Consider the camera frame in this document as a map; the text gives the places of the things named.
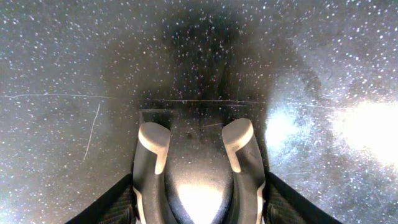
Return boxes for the black and white pliers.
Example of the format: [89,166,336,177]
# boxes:
[132,117,267,224]

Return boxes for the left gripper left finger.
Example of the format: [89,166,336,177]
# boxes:
[65,173,137,224]

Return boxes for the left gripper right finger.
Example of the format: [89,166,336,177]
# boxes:
[264,171,343,224]

